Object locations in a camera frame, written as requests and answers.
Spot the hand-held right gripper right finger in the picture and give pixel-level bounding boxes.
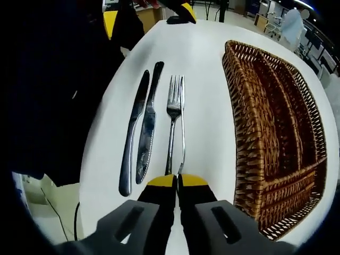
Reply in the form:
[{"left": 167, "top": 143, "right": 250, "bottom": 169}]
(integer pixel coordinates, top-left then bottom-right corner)
[{"left": 176, "top": 174, "right": 293, "bottom": 255}]

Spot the silver fork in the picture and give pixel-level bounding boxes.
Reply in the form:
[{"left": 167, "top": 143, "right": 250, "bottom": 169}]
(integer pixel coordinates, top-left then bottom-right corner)
[
  {"left": 164, "top": 75, "right": 184, "bottom": 176},
  {"left": 176, "top": 75, "right": 186, "bottom": 176}
]

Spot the black tripod stand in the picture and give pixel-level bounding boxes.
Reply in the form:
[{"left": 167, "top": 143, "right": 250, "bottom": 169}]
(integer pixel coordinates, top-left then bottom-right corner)
[{"left": 214, "top": 0, "right": 227, "bottom": 22}]

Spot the black cable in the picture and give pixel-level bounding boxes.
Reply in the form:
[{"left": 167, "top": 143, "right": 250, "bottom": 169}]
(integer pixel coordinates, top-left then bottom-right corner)
[{"left": 39, "top": 187, "right": 81, "bottom": 241}]

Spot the white office chair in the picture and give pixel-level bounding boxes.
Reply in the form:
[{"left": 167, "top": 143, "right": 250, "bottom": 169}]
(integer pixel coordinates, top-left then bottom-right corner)
[{"left": 265, "top": 15, "right": 283, "bottom": 41}]

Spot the wooden box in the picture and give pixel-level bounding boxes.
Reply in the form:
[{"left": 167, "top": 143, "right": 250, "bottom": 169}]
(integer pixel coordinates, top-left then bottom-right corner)
[{"left": 254, "top": 13, "right": 269, "bottom": 27}]

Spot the brown wicker utensil storage basket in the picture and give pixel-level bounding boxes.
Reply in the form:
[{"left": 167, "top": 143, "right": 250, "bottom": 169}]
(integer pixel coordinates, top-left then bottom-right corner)
[{"left": 222, "top": 39, "right": 328, "bottom": 242}]

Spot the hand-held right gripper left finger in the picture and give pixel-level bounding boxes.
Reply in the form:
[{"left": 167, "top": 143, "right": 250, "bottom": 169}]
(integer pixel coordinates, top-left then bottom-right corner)
[{"left": 76, "top": 174, "right": 177, "bottom": 255}]

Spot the silver knife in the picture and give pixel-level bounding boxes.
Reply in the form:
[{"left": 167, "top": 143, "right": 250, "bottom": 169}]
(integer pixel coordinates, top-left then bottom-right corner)
[
  {"left": 135, "top": 61, "right": 165, "bottom": 185},
  {"left": 118, "top": 69, "right": 150, "bottom": 198}
]

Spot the person's dark clothing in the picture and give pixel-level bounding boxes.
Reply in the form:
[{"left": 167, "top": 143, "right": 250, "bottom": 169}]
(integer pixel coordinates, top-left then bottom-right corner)
[{"left": 0, "top": 0, "right": 146, "bottom": 186}]

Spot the cardboard box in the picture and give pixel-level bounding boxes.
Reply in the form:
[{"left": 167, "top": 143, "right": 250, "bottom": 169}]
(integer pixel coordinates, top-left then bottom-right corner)
[{"left": 134, "top": 5, "right": 165, "bottom": 35}]

